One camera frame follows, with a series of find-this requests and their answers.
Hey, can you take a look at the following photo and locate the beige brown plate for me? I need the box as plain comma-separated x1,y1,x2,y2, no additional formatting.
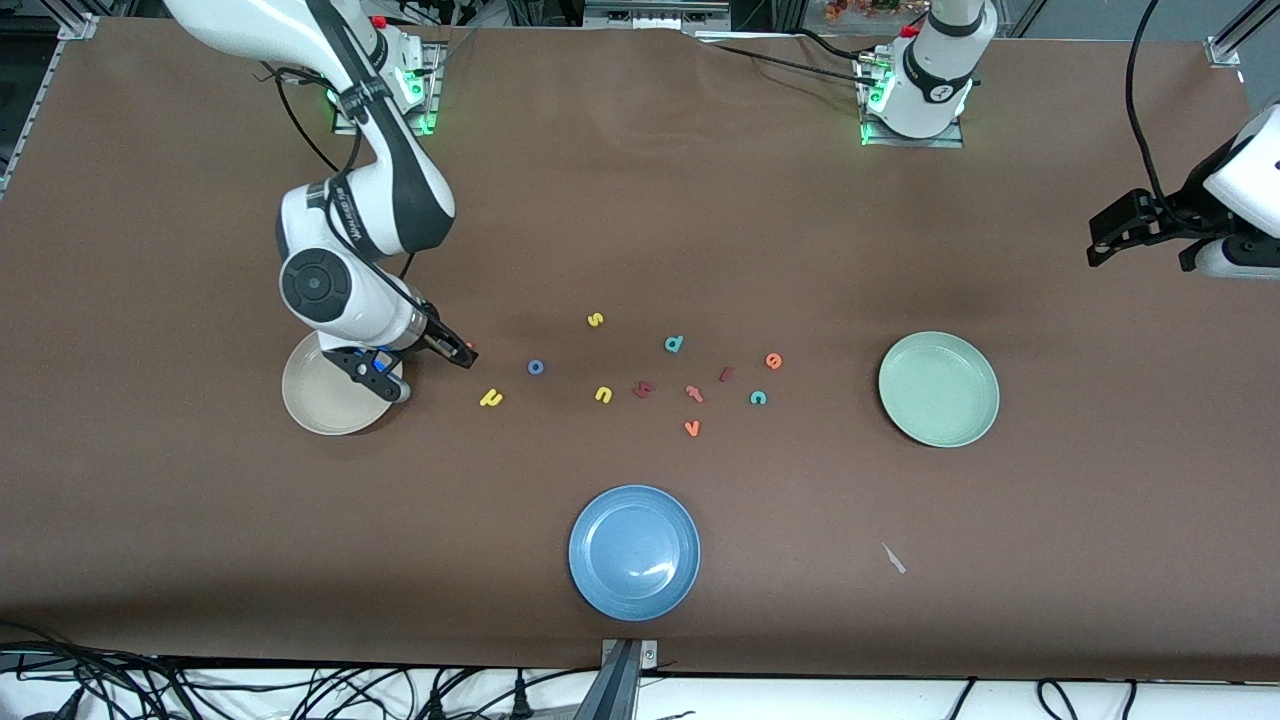
281,330,404,437

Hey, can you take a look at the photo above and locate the green plate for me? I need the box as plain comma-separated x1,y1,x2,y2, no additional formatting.
878,331,1001,448

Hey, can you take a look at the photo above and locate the blue plate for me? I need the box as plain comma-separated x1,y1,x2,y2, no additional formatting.
568,485,701,622

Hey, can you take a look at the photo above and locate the grey metal device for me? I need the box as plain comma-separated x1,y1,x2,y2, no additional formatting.
585,0,731,31

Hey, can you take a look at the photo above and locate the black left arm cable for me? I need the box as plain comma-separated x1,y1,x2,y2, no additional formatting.
1125,0,1176,219

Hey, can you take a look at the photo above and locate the aluminium frame profile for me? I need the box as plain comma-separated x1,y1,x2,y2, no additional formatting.
0,12,101,201
1205,0,1263,71

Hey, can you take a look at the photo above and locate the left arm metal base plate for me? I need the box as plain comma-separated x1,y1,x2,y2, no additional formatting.
855,50,966,149

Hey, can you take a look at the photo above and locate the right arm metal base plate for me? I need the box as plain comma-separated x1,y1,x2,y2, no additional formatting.
333,40,446,136

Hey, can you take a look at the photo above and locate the black cable on table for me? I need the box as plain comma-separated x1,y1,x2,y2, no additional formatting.
700,28,881,86

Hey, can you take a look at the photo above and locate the grey camera mount pole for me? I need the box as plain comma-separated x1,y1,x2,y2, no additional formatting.
573,640,643,720

